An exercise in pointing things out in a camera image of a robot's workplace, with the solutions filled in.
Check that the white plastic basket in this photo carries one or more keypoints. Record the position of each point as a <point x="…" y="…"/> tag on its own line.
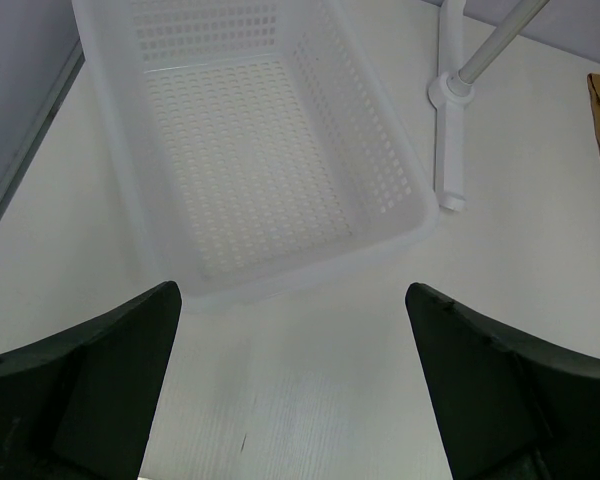
<point x="255" y="147"/>

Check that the white clothes rack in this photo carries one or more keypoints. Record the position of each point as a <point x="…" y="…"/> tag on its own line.
<point x="453" y="89"/>

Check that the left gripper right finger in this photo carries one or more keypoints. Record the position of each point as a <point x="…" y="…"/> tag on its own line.
<point x="508" y="405"/>

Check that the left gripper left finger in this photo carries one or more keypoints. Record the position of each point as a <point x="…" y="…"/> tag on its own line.
<point x="80" y="404"/>

